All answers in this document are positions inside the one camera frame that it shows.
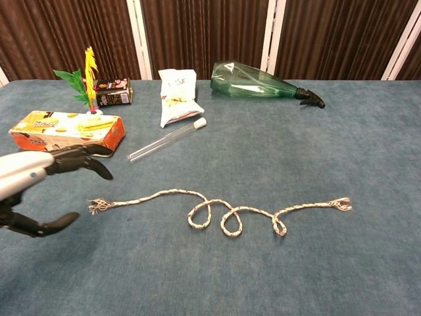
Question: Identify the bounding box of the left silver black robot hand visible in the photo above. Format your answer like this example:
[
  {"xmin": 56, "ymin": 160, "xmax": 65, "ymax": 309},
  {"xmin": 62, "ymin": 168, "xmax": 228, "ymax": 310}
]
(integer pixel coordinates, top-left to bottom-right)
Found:
[{"xmin": 0, "ymin": 144, "xmax": 114, "ymax": 238}]

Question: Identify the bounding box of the white speckled braided rope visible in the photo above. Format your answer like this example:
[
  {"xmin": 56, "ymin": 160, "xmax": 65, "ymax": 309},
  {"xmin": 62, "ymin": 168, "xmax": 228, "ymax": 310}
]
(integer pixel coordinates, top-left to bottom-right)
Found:
[{"xmin": 87, "ymin": 188, "xmax": 353, "ymax": 238}]

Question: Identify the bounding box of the orange yellow biscuit box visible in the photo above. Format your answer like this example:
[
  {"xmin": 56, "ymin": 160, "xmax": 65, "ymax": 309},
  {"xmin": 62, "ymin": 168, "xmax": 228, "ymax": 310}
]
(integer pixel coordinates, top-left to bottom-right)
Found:
[{"xmin": 8, "ymin": 110, "xmax": 127, "ymax": 158}]

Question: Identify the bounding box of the small black snack box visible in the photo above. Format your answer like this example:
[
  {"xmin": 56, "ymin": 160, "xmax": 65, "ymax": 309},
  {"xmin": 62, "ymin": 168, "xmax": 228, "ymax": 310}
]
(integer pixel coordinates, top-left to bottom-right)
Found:
[{"xmin": 93, "ymin": 78, "xmax": 134, "ymax": 108}]

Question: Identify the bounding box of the yellow green feather shuttlecock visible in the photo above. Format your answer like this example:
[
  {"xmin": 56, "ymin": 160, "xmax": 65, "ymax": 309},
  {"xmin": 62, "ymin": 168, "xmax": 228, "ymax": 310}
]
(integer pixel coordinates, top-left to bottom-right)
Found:
[{"xmin": 53, "ymin": 46, "xmax": 103, "ymax": 116}]

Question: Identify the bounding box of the brown corrugated partition panel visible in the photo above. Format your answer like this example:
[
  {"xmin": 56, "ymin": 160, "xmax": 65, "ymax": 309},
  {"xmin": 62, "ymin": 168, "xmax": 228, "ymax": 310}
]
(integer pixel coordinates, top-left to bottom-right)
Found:
[
  {"xmin": 274, "ymin": 0, "xmax": 417, "ymax": 80},
  {"xmin": 139, "ymin": 0, "xmax": 270, "ymax": 80},
  {"xmin": 394, "ymin": 19, "xmax": 421, "ymax": 81},
  {"xmin": 0, "ymin": 0, "xmax": 142, "ymax": 82}
]

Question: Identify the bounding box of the white snack bag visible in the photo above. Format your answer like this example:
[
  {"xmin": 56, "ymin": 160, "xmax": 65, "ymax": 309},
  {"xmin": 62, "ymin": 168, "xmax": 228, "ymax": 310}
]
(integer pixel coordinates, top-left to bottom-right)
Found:
[{"xmin": 157, "ymin": 68, "xmax": 205, "ymax": 129}]

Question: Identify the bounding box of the clear test tube white cap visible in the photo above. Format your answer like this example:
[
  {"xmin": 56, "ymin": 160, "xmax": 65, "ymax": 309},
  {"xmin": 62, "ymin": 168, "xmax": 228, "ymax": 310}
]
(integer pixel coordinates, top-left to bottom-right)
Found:
[{"xmin": 127, "ymin": 117, "xmax": 208, "ymax": 164}]

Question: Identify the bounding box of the green spray bottle black nozzle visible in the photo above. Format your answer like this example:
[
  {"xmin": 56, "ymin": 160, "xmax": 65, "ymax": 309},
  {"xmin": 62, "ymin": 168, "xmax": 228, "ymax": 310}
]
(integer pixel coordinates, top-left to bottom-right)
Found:
[{"xmin": 209, "ymin": 60, "xmax": 327, "ymax": 109}]

